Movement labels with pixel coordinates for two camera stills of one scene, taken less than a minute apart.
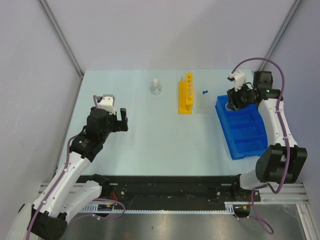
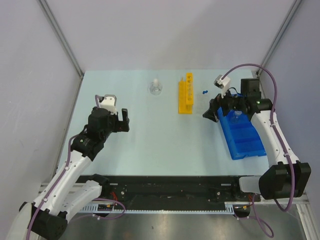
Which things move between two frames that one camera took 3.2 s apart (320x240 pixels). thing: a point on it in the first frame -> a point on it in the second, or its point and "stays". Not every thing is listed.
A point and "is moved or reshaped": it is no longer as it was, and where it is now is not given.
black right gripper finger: (240, 104) -> (211, 114)
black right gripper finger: (232, 103) -> (215, 103)
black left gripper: (119, 125) stays
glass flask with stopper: (155, 88) stays
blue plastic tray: (244, 129) stays
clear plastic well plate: (203, 104) stays
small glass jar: (229, 106) is moved or reshaped
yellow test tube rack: (186, 94) stays
